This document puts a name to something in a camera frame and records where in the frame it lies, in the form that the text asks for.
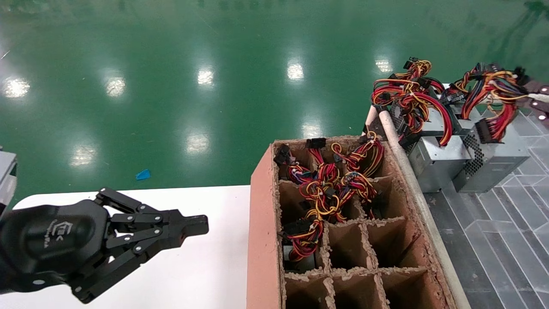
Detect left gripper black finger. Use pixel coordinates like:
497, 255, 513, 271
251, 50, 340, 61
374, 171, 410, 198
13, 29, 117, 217
95, 188, 209, 236

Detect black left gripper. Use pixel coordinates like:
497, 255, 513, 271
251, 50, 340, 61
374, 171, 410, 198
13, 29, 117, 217
0, 200, 187, 304

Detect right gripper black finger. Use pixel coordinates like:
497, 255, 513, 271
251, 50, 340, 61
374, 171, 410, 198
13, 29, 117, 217
528, 101, 549, 124
528, 79, 549, 96

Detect silver power supply with cables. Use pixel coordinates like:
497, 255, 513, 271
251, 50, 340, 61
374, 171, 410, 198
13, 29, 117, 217
298, 178, 344, 224
339, 171, 381, 217
305, 137, 344, 183
407, 135, 472, 194
332, 131, 385, 176
280, 217, 325, 273
452, 64, 531, 194

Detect brown cardboard box with dividers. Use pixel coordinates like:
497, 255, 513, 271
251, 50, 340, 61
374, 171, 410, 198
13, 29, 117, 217
247, 135, 459, 309

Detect power supply with dark mesh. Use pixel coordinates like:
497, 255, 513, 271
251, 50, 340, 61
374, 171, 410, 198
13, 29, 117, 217
371, 57, 456, 148

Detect long white rack pipe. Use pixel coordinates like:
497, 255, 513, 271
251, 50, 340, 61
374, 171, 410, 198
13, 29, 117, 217
378, 109, 472, 309

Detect short white rack pipe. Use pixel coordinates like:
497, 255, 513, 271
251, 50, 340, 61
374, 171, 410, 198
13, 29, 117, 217
365, 105, 378, 134

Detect power supply with purple cables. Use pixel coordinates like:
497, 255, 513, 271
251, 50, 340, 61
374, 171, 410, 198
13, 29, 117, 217
273, 144, 320, 185

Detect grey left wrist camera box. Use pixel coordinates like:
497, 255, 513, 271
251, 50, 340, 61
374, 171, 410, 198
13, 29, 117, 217
0, 150, 18, 214

